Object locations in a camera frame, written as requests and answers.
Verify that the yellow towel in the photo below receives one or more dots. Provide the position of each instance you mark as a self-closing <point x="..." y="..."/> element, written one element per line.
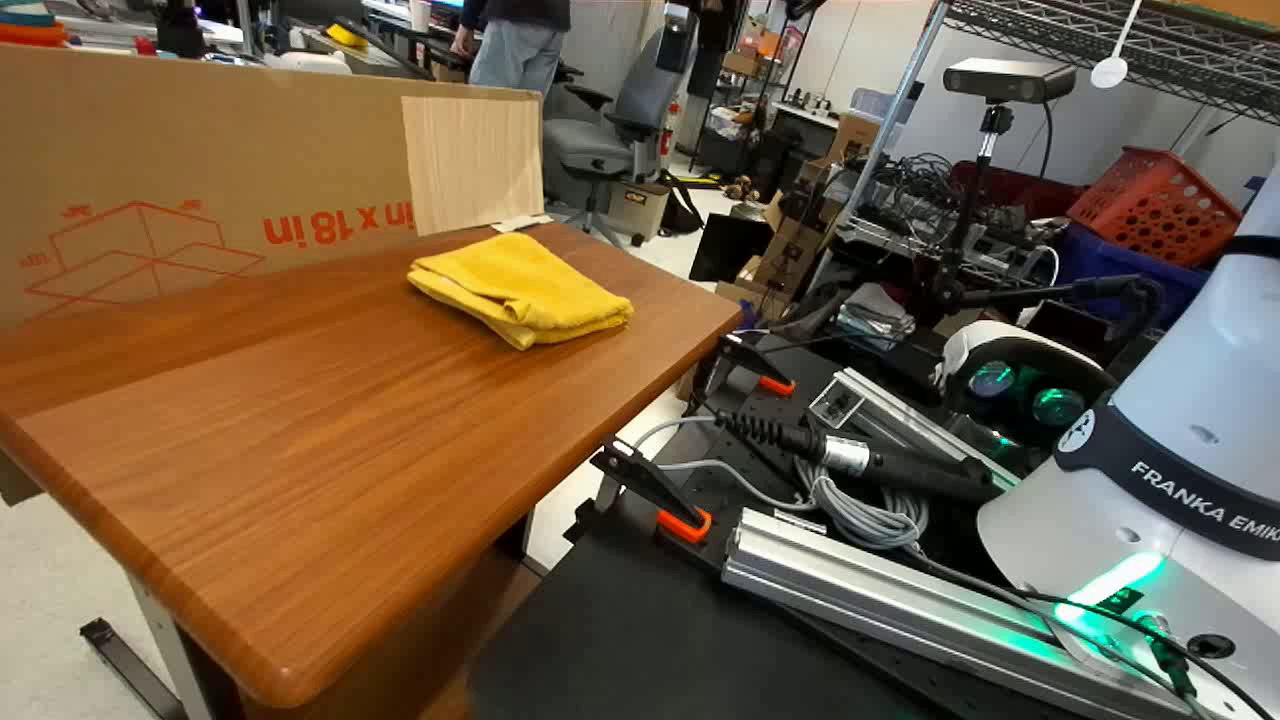
<point x="520" y="284"/>

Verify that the grey metal desk leg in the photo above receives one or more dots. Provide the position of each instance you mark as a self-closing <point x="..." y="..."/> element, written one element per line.
<point x="160" y="653"/>

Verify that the black flat monitor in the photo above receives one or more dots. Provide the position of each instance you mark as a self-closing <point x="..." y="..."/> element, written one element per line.
<point x="731" y="246"/>

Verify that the grey office chair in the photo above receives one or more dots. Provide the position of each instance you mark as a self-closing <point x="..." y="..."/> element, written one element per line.
<point x="602" y="140"/>

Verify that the black mat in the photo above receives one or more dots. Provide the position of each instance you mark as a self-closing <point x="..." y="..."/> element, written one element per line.
<point x="641" y="643"/>

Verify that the person in blue jeans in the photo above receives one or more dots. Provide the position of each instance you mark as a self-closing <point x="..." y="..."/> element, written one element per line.
<point x="518" y="44"/>

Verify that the white VR headset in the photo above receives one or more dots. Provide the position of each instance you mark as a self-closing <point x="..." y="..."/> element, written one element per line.
<point x="1021" y="375"/>

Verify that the blue plastic bin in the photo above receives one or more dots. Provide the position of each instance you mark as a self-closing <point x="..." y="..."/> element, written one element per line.
<point x="1114" y="263"/>

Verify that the large brown cardboard box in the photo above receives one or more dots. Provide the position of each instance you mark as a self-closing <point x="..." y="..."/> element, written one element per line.
<point x="201" y="145"/>

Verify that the red plastic basket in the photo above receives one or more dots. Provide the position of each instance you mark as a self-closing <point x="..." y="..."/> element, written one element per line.
<point x="1151" y="202"/>

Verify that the white round lamp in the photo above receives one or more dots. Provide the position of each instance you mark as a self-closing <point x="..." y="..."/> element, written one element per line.
<point x="1109" y="70"/>

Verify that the orange flat item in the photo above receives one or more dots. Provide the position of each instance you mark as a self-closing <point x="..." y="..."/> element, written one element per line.
<point x="30" y="32"/>

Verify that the silver aluminium rail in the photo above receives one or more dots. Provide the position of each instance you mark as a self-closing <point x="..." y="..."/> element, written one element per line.
<point x="864" y="581"/>

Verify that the black camera on stand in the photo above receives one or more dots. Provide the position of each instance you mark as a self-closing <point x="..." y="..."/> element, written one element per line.
<point x="1005" y="77"/>

